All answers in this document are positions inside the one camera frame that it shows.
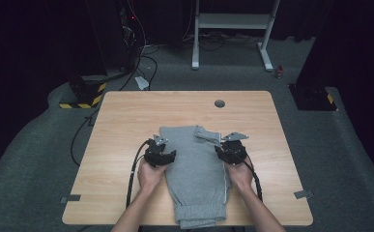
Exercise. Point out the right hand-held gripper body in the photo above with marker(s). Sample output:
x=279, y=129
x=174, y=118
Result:
x=236, y=151

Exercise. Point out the grey tape strip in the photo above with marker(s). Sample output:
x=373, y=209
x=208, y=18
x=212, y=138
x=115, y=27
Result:
x=303, y=194
x=71, y=198

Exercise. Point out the person's right hand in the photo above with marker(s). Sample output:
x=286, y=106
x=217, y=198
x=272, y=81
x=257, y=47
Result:
x=241, y=177

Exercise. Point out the black stand with hazard stripes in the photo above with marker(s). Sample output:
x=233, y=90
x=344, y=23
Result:
x=84, y=93
x=313, y=98

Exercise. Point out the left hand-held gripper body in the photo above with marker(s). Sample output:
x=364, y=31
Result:
x=154, y=153

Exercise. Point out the white metal stand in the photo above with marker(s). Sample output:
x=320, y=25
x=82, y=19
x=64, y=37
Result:
x=233, y=21

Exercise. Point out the person's left hand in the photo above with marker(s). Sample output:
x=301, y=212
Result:
x=150, y=177

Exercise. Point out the grey sweatpants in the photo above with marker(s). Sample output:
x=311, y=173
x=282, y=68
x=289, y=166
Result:
x=197, y=174

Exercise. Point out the dark equipment rack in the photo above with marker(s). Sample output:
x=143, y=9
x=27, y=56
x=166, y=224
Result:
x=128, y=35

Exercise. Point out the grey paper scrap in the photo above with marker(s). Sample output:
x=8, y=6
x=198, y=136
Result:
x=141, y=82

